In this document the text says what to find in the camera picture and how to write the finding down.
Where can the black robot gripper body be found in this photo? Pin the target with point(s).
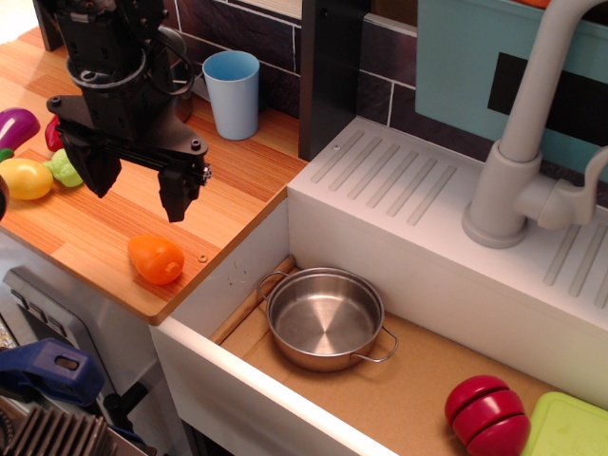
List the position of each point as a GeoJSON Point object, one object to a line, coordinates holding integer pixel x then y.
{"type": "Point", "coordinates": [136, 113]}

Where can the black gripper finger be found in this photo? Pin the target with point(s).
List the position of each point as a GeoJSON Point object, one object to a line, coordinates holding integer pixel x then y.
{"type": "Point", "coordinates": [94, 162]}
{"type": "Point", "coordinates": [178, 189]}

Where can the orange plastic toy carrot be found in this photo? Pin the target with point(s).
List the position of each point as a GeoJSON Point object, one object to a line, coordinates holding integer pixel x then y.
{"type": "Point", "coordinates": [158, 260]}

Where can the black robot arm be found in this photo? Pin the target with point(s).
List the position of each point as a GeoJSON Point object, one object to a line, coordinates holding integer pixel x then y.
{"type": "Point", "coordinates": [117, 38]}

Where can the tall steel pot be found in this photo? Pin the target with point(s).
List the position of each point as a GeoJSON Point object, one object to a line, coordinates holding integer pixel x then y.
{"type": "Point", "coordinates": [182, 73]}

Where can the shallow steel pan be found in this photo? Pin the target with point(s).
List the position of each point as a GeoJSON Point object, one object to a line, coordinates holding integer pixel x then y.
{"type": "Point", "coordinates": [326, 319]}

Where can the green toy lettuce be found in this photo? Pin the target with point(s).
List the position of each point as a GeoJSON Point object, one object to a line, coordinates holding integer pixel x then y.
{"type": "Point", "coordinates": [62, 169]}

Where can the red toy pepper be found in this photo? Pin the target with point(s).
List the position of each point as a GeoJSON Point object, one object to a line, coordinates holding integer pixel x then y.
{"type": "Point", "coordinates": [52, 135]}

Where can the yellow toy lemon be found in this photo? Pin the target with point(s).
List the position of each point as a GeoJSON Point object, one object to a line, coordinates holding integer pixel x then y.
{"type": "Point", "coordinates": [26, 179]}

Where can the purple toy eggplant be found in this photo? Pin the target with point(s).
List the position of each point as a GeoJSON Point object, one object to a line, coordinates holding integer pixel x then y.
{"type": "Point", "coordinates": [17, 126]}

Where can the light blue plastic cup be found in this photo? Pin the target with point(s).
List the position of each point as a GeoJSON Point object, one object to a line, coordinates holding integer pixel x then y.
{"type": "Point", "coordinates": [232, 80]}

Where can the silver toy oven panel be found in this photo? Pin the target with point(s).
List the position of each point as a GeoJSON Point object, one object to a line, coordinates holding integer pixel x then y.
{"type": "Point", "coordinates": [31, 315]}

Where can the blue clamp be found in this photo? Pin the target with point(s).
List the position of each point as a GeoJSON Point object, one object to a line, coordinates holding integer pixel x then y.
{"type": "Point", "coordinates": [52, 368]}

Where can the white toy sink unit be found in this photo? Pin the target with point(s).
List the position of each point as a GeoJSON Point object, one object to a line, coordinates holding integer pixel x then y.
{"type": "Point", "coordinates": [388, 207]}

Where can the grey toy faucet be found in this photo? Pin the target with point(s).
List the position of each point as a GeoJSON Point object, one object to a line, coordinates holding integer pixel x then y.
{"type": "Point", "coordinates": [511, 189]}

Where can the red wooden toy apple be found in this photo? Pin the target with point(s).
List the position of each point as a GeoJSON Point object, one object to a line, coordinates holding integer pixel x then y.
{"type": "Point", "coordinates": [487, 416]}

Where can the green plastic cutting board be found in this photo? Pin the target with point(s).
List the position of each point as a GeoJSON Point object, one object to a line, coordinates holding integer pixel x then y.
{"type": "Point", "coordinates": [565, 425]}

